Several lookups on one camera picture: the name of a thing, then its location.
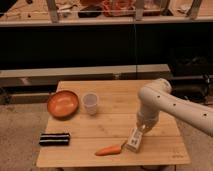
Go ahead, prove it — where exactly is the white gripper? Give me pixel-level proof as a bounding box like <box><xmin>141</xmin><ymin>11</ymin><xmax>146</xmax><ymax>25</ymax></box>
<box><xmin>136</xmin><ymin>107</ymin><xmax>159</xmax><ymax>135</ymax></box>

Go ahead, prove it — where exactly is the white labelled plastic bottle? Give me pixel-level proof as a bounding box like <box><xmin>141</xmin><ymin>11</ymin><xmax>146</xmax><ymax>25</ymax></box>
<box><xmin>126</xmin><ymin>128</ymin><xmax>143</xmax><ymax>153</ymax></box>

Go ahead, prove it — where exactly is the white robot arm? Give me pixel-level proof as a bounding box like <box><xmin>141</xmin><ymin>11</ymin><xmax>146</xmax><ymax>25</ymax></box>
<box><xmin>137</xmin><ymin>78</ymin><xmax>213</xmax><ymax>137</ymax></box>

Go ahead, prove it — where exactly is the orange carrot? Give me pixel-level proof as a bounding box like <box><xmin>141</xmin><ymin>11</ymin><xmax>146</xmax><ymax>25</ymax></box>
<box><xmin>95</xmin><ymin>141</ymin><xmax>126</xmax><ymax>156</ymax></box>

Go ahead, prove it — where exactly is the clear plastic cup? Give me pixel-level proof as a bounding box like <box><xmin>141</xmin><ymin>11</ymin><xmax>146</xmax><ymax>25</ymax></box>
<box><xmin>82</xmin><ymin>93</ymin><xmax>98</xmax><ymax>115</ymax></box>

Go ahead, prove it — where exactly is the orange bowl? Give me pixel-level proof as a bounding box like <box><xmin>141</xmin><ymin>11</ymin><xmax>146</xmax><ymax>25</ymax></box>
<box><xmin>47</xmin><ymin>90</ymin><xmax>79</xmax><ymax>118</ymax></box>

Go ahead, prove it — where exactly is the black white striped cloth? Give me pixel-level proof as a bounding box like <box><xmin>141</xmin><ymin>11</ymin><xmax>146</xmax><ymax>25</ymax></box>
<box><xmin>39</xmin><ymin>133</ymin><xmax>70</xmax><ymax>146</ymax></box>

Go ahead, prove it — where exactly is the red item on shelf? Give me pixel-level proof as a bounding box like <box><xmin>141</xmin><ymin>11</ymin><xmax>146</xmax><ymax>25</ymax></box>
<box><xmin>101</xmin><ymin>0</ymin><xmax>136</xmax><ymax>17</ymax></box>

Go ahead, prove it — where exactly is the black item on shelf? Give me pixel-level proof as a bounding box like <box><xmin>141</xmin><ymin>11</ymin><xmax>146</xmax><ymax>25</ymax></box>
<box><xmin>78</xmin><ymin>5</ymin><xmax>102</xmax><ymax>18</ymax></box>

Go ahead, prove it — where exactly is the thin vertical cable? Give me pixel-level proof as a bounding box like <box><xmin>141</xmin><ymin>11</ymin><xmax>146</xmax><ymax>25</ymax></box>
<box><xmin>132</xmin><ymin>15</ymin><xmax>139</xmax><ymax>80</ymax></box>

